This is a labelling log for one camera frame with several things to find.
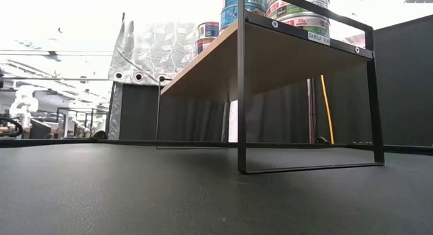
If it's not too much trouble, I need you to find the pink salmon can blue label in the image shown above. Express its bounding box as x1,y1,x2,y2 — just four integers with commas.
196,21,221,40
195,37,217,56

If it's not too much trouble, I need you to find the green white tuna can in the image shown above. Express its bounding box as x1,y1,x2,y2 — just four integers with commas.
279,14,331,39
265,0,331,20

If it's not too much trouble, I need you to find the white shelf label sticker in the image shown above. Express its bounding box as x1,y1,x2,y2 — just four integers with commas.
307,30,332,47

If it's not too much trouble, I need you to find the white pink cloth strip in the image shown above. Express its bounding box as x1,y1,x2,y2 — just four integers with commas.
228,100,239,143

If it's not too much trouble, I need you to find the black backdrop curtain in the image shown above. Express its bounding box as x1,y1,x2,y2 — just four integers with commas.
246,74,373,144
118,83,231,143

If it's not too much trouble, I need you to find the grey leaf pattern curtain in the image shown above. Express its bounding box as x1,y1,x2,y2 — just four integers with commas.
107,20,200,134

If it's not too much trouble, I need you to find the grey metal pole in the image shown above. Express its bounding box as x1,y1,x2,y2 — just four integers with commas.
306,77,318,144

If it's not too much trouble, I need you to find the black chair back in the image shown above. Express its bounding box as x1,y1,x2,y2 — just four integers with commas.
29,119,52,140

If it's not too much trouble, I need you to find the black partition panel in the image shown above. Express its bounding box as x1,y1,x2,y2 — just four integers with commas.
373,14,433,148

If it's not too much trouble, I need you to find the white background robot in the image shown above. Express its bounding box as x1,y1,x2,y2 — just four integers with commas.
8,85,39,126

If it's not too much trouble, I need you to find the black round wheel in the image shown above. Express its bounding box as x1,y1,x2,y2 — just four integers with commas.
0,116,24,138

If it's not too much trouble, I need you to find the wooden shelf riser black frame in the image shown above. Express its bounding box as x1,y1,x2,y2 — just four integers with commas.
155,0,386,175

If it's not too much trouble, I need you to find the yellow cable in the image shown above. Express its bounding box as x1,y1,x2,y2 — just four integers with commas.
319,74,336,145

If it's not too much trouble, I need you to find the black background table frame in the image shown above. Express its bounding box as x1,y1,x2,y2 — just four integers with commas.
53,107,110,140

